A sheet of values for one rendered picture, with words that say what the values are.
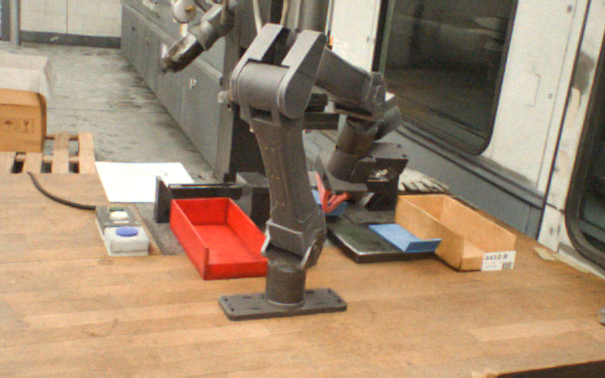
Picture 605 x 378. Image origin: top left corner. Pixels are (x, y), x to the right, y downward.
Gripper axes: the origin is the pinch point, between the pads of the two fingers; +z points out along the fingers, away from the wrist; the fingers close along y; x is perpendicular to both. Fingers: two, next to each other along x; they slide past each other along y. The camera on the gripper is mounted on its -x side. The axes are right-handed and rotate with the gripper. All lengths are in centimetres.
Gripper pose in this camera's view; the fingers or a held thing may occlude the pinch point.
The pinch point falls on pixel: (326, 207)
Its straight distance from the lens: 136.0
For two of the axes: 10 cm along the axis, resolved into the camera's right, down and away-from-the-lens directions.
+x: -9.2, -0.3, -3.9
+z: -2.8, 7.3, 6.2
